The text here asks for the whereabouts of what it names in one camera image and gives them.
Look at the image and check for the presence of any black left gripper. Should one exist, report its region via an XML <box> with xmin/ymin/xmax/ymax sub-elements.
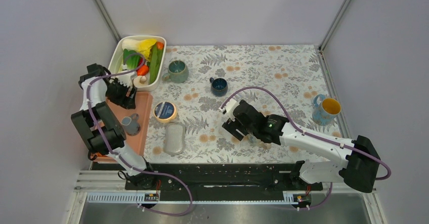
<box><xmin>105</xmin><ymin>78</ymin><xmax>138</xmax><ymax>109</ymax></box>

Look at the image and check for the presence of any small grey cup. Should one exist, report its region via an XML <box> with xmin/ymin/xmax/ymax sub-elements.
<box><xmin>121</xmin><ymin>113</ymin><xmax>141</xmax><ymax>136</ymax></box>

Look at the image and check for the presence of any dark blue ribbed cup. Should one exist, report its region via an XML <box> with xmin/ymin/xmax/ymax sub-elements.
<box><xmin>209</xmin><ymin>77</ymin><xmax>228</xmax><ymax>97</ymax></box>

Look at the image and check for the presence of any green glazed mug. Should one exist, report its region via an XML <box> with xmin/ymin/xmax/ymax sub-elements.
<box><xmin>162</xmin><ymin>60</ymin><xmax>189</xmax><ymax>83</ymax></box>

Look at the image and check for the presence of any blue butterfly mug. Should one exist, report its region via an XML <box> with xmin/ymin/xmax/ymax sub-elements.
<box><xmin>312</xmin><ymin>94</ymin><xmax>342</xmax><ymax>126</ymax></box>

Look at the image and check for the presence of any beige seahorse mug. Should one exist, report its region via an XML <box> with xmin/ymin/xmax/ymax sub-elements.
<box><xmin>247</xmin><ymin>134</ymin><xmax>271</xmax><ymax>150</ymax></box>

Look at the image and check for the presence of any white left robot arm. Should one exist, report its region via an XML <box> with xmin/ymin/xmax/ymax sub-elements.
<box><xmin>71</xmin><ymin>64</ymin><xmax>157</xmax><ymax>189</ymax></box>

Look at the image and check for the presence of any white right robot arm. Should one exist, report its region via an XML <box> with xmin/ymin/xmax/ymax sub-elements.
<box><xmin>219</xmin><ymin>100</ymin><xmax>380</xmax><ymax>193</ymax></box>

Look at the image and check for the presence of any orange mug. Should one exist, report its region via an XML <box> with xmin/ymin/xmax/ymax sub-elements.
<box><xmin>87</xmin><ymin>150</ymin><xmax>109</xmax><ymax>162</ymax></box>

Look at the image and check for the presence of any toy mushroom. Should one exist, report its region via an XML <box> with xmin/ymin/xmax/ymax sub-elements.
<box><xmin>133</xmin><ymin>76</ymin><xmax>148</xmax><ymax>88</ymax></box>

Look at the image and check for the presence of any white vegetable tub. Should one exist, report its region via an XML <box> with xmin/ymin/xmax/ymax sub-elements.
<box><xmin>108</xmin><ymin>35</ymin><xmax>166</xmax><ymax>92</ymax></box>

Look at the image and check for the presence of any toy red pepper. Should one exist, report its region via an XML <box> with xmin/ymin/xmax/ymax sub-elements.
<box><xmin>137</xmin><ymin>58</ymin><xmax>149</xmax><ymax>76</ymax></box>

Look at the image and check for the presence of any pink plastic tray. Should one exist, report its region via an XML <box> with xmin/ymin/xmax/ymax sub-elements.
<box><xmin>106</xmin><ymin>92</ymin><xmax>153</xmax><ymax>156</ymax></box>

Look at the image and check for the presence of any toy bok choy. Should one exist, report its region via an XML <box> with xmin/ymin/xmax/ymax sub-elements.
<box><xmin>118</xmin><ymin>49</ymin><xmax>141</xmax><ymax>80</ymax></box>

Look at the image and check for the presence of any floral table mat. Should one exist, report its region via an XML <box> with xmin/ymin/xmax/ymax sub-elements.
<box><xmin>142</xmin><ymin>44</ymin><xmax>340</xmax><ymax>164</ymax></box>

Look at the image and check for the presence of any toy napa cabbage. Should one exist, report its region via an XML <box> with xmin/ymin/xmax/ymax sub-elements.
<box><xmin>121</xmin><ymin>38</ymin><xmax>158</xmax><ymax>61</ymax></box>

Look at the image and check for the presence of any toy green cucumber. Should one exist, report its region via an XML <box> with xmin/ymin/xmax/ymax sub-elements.
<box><xmin>149</xmin><ymin>45</ymin><xmax>163</xmax><ymax>84</ymax></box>

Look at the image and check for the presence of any toy carrot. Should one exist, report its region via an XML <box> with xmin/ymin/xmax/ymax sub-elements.
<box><xmin>156</xmin><ymin>41</ymin><xmax>164</xmax><ymax>51</ymax></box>

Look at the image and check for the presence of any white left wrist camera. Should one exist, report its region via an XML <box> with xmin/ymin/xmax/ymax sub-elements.
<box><xmin>114</xmin><ymin>75</ymin><xmax>133</xmax><ymax>87</ymax></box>

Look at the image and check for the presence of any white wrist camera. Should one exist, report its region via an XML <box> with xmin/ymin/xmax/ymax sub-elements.
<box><xmin>114</xmin><ymin>75</ymin><xmax>133</xmax><ymax>87</ymax></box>
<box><xmin>221</xmin><ymin>99</ymin><xmax>239</xmax><ymax>121</ymax></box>

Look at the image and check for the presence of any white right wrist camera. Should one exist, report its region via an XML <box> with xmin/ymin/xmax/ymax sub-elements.
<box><xmin>221</xmin><ymin>99</ymin><xmax>239</xmax><ymax>121</ymax></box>

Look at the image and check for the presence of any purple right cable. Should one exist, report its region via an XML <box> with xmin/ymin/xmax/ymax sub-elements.
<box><xmin>220</xmin><ymin>86</ymin><xmax>392</xmax><ymax>211</ymax></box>

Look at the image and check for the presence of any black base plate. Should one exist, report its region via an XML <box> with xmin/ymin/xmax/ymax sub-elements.
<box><xmin>125</xmin><ymin>163</ymin><xmax>323</xmax><ymax>202</ymax></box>

